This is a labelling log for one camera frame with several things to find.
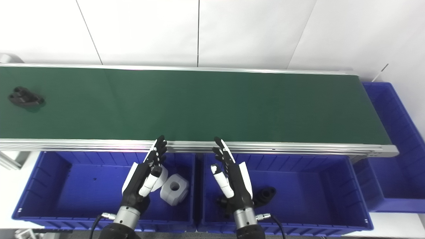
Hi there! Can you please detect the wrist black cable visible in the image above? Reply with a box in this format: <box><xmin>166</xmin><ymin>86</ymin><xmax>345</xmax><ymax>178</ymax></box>
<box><xmin>88</xmin><ymin>212</ymin><xmax>117</xmax><ymax>239</ymax></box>
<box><xmin>256</xmin><ymin>213</ymin><xmax>287</xmax><ymax>239</ymax></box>

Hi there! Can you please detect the white block part with hole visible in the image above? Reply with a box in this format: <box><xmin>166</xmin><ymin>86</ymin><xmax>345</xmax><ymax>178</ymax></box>
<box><xmin>160</xmin><ymin>173</ymin><xmax>190</xmax><ymax>206</ymax></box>

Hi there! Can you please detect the white plastic parts pile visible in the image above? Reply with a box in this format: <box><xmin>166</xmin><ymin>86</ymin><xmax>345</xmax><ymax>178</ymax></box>
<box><xmin>13</xmin><ymin>229</ymin><xmax>34</xmax><ymax>239</ymax></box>

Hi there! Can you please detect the blue plastic bin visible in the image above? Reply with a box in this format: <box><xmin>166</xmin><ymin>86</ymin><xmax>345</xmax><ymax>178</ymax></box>
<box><xmin>12</xmin><ymin>151</ymin><xmax>197</xmax><ymax>233</ymax></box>
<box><xmin>198</xmin><ymin>153</ymin><xmax>374</xmax><ymax>237</ymax></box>
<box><xmin>352</xmin><ymin>82</ymin><xmax>425</xmax><ymax>213</ymax></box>

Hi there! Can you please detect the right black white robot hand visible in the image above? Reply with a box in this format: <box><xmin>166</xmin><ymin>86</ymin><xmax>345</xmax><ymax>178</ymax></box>
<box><xmin>211</xmin><ymin>136</ymin><xmax>255</xmax><ymax>213</ymax></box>

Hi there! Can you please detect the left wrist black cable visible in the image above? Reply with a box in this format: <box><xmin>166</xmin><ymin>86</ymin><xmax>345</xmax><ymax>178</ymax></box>
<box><xmin>88</xmin><ymin>212</ymin><xmax>117</xmax><ymax>239</ymax></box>

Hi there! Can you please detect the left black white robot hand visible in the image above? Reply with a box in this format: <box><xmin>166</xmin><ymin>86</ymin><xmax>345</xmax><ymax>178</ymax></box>
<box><xmin>122</xmin><ymin>135</ymin><xmax>168</xmax><ymax>213</ymax></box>

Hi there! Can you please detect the aluminium conveyor leg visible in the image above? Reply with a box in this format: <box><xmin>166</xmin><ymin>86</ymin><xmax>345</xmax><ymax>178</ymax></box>
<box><xmin>0</xmin><ymin>151</ymin><xmax>20</xmax><ymax>170</ymax></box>

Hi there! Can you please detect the white rounded part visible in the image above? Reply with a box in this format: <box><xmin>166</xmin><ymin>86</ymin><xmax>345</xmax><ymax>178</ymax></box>
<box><xmin>151</xmin><ymin>166</ymin><xmax>169</xmax><ymax>193</ymax></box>

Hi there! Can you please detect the green conveyor belt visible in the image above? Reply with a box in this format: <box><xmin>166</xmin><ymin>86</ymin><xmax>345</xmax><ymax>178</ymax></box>
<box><xmin>0</xmin><ymin>63</ymin><xmax>399</xmax><ymax>158</ymax></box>

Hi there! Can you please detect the grey conveyor end housing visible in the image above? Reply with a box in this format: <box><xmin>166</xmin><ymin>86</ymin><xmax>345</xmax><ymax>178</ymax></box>
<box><xmin>0</xmin><ymin>53</ymin><xmax>24</xmax><ymax>64</ymax></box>

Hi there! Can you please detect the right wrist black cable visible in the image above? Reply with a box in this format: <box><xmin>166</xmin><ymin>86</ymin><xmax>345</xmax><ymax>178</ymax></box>
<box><xmin>256</xmin><ymin>213</ymin><xmax>287</xmax><ymax>239</ymax></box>

